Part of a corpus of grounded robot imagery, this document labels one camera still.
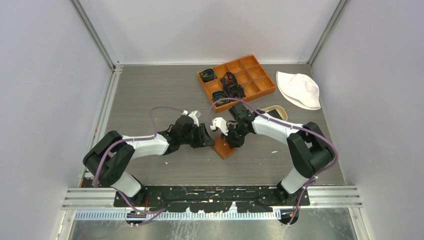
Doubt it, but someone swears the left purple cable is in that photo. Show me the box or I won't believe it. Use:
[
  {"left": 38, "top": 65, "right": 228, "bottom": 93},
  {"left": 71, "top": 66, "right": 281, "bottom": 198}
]
[{"left": 92, "top": 105, "right": 188, "bottom": 227}]

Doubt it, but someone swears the orange wooden divider tray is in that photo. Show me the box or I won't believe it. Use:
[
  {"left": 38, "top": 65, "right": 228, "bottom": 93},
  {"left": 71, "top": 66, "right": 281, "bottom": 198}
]
[{"left": 196, "top": 54, "right": 276, "bottom": 113}]

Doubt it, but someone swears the rolled dark belt bottom-left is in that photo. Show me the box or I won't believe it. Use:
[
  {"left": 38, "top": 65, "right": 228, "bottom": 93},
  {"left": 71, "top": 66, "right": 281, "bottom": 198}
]
[{"left": 211, "top": 90, "right": 231, "bottom": 107}]

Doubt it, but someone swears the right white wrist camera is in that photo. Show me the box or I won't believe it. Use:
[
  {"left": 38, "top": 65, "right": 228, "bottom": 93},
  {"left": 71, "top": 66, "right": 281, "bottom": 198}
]
[{"left": 210, "top": 117, "right": 229, "bottom": 136}]

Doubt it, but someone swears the rolled dark belt top-left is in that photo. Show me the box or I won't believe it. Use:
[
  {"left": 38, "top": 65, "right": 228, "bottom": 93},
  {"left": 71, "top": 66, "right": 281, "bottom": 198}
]
[{"left": 199, "top": 68, "right": 217, "bottom": 83}]

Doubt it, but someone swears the aluminium frame rail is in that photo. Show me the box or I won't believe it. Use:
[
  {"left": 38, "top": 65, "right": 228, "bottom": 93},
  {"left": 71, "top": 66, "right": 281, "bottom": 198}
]
[{"left": 62, "top": 185, "right": 363, "bottom": 212}]

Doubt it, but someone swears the rolled dark belt centre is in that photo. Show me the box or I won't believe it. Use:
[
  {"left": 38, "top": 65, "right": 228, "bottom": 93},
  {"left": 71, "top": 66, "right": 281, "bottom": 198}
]
[{"left": 220, "top": 71, "right": 246, "bottom": 99}]

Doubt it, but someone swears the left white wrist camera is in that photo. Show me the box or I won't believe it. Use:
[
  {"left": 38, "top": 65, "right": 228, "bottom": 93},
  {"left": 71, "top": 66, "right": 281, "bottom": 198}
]
[{"left": 181, "top": 110, "right": 201, "bottom": 127}]

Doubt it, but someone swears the brown leather card holder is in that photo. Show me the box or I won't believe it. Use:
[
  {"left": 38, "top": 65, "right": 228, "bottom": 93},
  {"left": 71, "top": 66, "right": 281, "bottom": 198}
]
[{"left": 212, "top": 136, "right": 236, "bottom": 160}]

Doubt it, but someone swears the beige oval card tray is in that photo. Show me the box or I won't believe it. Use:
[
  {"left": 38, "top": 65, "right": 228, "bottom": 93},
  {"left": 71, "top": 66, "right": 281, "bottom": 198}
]
[{"left": 260, "top": 105, "right": 288, "bottom": 121}]

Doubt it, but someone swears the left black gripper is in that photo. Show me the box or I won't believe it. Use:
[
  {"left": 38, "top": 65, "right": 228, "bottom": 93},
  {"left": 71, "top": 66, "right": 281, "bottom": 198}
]
[{"left": 179, "top": 122, "right": 215, "bottom": 148}]

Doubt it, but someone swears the white bucket hat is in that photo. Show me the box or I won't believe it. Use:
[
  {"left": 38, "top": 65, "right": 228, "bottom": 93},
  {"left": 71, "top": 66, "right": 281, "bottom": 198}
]
[{"left": 275, "top": 71, "right": 321, "bottom": 111}]

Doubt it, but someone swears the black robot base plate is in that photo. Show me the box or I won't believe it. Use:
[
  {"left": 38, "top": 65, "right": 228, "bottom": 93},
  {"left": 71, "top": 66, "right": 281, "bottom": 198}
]
[{"left": 113, "top": 185, "right": 310, "bottom": 224}]

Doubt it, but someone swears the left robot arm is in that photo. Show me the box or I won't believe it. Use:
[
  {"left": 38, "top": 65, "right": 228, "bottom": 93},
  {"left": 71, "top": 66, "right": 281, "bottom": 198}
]
[{"left": 82, "top": 114, "right": 215, "bottom": 207}]

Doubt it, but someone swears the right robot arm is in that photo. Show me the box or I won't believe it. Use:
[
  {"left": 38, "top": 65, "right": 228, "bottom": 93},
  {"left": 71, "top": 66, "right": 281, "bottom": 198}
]
[{"left": 221, "top": 103, "right": 336, "bottom": 206}]

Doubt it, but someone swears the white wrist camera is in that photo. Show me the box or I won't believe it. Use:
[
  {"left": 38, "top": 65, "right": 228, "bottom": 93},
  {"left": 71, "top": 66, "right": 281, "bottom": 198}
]
[
  {"left": 181, "top": 110, "right": 201, "bottom": 127},
  {"left": 210, "top": 117, "right": 229, "bottom": 136}
]

